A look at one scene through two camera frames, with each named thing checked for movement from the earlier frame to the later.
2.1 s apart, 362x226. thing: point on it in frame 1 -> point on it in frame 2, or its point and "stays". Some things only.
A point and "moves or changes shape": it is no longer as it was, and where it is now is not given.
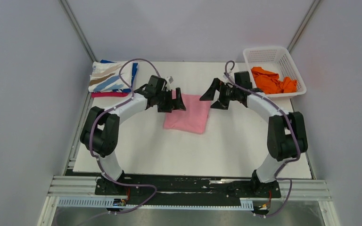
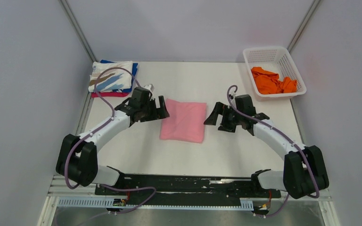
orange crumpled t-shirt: (269, 83) stays
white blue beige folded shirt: (105, 76) stays
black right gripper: (209, 95) -> (219, 109)
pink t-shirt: (193, 119) moves or changes shape
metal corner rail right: (313, 6) stays
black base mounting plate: (186, 189) stays
